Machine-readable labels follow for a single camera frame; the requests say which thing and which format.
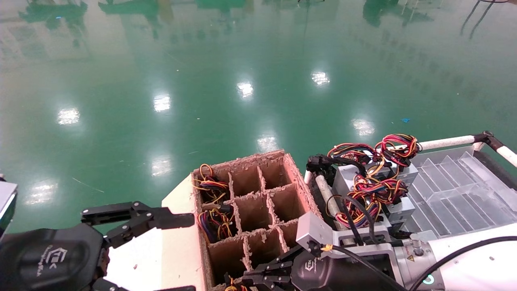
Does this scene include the boxed power supply purple wires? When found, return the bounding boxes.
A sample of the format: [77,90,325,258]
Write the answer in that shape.
[197,205,235,244]

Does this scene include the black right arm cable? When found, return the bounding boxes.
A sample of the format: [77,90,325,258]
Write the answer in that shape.
[409,236,517,291]

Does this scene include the brown cardboard divider box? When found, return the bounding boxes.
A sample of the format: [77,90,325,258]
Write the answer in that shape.
[161,150,324,291]

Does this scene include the power supply with black harness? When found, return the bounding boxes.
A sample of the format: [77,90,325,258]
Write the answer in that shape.
[306,142,381,198]

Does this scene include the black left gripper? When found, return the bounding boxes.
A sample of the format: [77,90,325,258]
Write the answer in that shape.
[0,201,196,291]

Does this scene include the white pipe cart frame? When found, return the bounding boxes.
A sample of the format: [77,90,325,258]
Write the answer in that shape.
[304,130,517,227]

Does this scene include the black camera cable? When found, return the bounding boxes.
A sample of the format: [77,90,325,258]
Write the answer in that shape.
[328,244,406,291]

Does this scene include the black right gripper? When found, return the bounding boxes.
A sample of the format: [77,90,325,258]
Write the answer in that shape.
[242,245,405,291]

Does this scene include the clear acrylic divider tray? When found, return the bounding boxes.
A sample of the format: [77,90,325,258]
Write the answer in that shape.
[404,145,517,239]

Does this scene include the wire bundles in box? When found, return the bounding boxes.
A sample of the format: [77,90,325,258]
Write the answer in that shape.
[192,163,230,204]

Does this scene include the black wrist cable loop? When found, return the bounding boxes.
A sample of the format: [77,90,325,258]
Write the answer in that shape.
[338,194,380,246]

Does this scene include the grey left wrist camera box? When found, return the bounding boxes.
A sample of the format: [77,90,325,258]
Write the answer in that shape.
[0,175,19,237]

